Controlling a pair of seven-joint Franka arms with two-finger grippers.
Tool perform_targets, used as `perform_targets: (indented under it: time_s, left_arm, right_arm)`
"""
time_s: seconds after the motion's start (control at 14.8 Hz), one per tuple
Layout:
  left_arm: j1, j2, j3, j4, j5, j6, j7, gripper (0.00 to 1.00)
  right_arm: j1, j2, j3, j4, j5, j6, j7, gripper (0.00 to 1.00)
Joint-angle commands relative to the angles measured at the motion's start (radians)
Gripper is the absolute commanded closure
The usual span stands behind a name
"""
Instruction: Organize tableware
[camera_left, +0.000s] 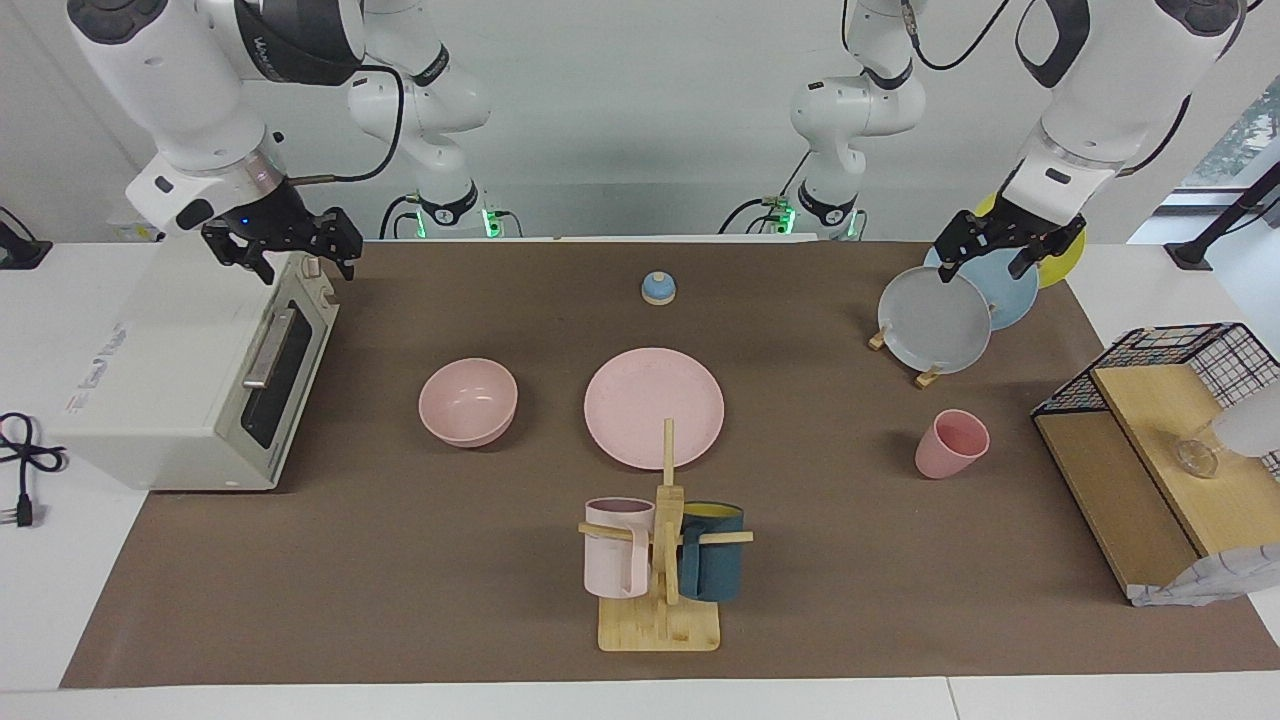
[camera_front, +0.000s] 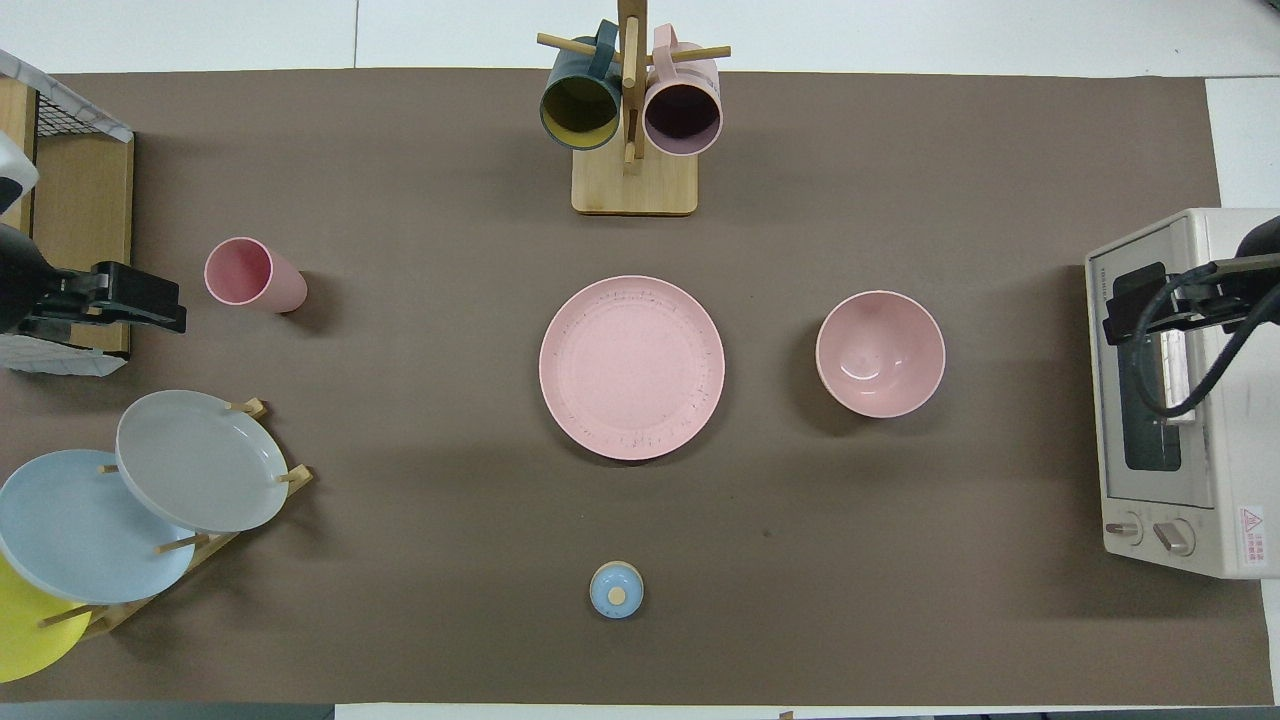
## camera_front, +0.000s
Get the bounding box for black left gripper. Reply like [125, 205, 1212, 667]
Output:
[0, 224, 188, 337]

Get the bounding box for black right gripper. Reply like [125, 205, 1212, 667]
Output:
[1103, 214, 1280, 347]

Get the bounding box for pink tumbler cup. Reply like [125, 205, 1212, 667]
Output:
[204, 236, 309, 315]

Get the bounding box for pink bowl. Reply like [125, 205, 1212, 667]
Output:
[815, 290, 947, 419]

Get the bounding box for grey plate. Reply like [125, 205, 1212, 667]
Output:
[116, 390, 290, 534]

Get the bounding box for beige toaster oven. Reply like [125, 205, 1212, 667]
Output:
[1085, 208, 1280, 581]

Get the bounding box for wooden plate rack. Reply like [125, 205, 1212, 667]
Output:
[40, 398, 314, 641]

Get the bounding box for light blue plate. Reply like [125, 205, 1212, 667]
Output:
[0, 449, 197, 605]

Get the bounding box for brown table mat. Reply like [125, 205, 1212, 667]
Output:
[0, 68, 1276, 706]

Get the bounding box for yellow plate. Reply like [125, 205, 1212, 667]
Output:
[0, 555, 93, 684]

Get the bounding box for dark teal mug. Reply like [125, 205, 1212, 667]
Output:
[539, 20, 623, 152]

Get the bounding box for pink speckled plate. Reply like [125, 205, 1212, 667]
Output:
[538, 275, 727, 462]

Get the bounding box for pink mug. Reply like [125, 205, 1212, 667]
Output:
[643, 24, 724, 158]

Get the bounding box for wooden mug tree stand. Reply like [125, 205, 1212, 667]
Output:
[537, 0, 732, 217]

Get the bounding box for blue lid with wooden knob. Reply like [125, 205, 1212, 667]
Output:
[589, 561, 645, 620]

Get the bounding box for wooden shelf with wire mesh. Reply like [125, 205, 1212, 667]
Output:
[0, 48, 136, 379]

